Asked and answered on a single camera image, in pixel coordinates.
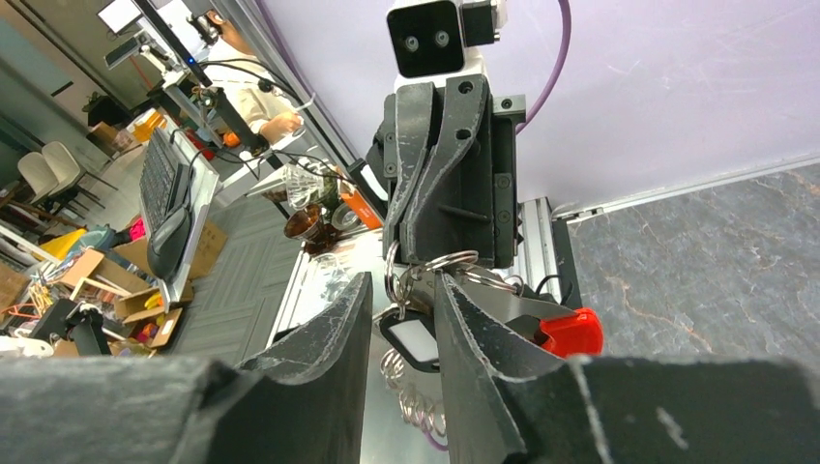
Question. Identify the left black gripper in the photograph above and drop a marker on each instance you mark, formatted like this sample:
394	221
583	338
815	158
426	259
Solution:
458	192

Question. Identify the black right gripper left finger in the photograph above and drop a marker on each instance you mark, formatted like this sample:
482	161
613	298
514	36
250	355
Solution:
299	401

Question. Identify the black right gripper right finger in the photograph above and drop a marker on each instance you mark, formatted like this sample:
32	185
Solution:
507	400

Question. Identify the brown glass jar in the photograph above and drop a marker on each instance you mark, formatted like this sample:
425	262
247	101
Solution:
308	226

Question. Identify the person in background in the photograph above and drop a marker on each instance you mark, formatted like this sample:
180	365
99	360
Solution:
234	68

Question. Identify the black computer keyboard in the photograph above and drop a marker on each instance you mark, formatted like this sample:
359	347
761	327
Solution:
165	181

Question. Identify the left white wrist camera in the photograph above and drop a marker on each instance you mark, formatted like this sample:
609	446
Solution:
435	40

